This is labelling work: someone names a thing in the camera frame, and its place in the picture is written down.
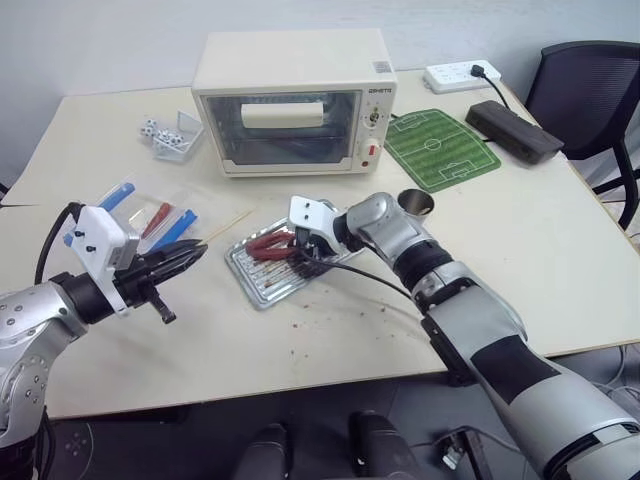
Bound silver metal baking tray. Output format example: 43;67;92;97
223;216;365;312

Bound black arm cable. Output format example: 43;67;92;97
298;248;417;302
33;201;84;287

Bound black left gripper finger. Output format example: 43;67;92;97
148;239;209;262
148;248;208;281

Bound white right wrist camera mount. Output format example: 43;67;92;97
288;195;347;257

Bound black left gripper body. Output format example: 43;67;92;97
112;253;179;326

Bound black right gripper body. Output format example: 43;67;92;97
293;225;335;262

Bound metal cup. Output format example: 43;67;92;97
396;188;437;222

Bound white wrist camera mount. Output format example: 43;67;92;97
288;195;347;257
63;203;142;319

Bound black plug with cable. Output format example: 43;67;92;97
468;64;512;109

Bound thin red sausage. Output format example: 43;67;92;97
249;242;297;262
247;231;295;250

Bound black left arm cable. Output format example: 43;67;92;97
33;201;84;287

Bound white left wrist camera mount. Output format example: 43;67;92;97
63;203;142;319

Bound green soccer field mat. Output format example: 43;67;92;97
382;108;503;196

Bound white power strip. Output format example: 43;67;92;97
423;59;504;96

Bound black floor device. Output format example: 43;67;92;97
433;426;484;472

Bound cream toaster oven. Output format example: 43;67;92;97
190;27;399;180

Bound black rectangular box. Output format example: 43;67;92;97
464;99;566;165

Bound thin wooden skewer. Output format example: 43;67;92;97
196;208;255;247

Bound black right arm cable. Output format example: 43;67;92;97
298;248;417;302

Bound white floor cables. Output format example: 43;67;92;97
592;344;640;409

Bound clear plastic box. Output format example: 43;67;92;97
151;110;206;165

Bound black office chair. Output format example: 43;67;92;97
524;40;640;232

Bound dark rounded shape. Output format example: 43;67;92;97
348;409;417;480
238;422;290;480

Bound red item in bag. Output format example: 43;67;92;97
141;201;175;240

